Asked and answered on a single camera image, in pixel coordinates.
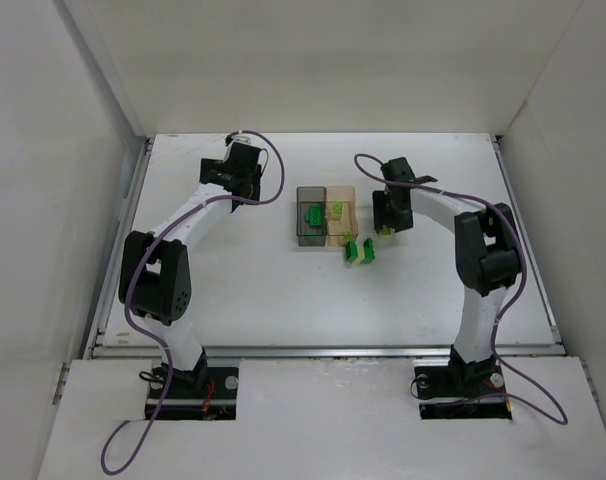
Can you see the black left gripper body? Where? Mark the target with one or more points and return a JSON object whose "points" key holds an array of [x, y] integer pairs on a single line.
{"points": [[248, 189]]}

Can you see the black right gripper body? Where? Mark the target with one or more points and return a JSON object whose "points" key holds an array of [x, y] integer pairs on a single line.
{"points": [[390, 218]]}

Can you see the lime lego brick edge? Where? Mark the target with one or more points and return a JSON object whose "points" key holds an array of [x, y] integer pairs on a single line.
{"points": [[386, 234]]}

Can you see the lime lego brick hollow side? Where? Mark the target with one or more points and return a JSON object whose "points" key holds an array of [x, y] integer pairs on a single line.
{"points": [[346, 237]]}

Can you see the lime lego brick studs up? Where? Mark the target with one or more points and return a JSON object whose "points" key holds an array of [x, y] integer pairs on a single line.
{"points": [[335, 210]]}

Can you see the green and lime lego stack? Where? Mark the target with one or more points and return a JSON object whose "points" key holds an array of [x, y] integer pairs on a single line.
{"points": [[359, 254]]}

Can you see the green lego plate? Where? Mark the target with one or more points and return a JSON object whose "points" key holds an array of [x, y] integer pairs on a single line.
{"points": [[314, 217]]}

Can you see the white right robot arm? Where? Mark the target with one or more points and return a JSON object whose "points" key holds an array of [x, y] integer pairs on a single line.
{"points": [[488, 255]]}

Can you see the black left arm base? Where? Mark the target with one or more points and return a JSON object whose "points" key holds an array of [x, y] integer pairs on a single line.
{"points": [[213, 397]]}

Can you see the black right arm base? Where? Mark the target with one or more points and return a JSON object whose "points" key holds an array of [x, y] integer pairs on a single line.
{"points": [[444, 395]]}

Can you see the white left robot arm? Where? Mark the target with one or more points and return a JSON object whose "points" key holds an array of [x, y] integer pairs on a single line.
{"points": [[155, 285]]}

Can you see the amber transparent container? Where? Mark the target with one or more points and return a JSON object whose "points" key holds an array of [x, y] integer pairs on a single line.
{"points": [[341, 222]]}

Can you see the grey transparent container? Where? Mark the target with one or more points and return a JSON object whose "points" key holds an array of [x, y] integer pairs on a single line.
{"points": [[306, 195]]}

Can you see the aluminium frame rail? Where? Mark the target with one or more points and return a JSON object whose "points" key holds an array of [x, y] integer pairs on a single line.
{"points": [[257, 294]]}

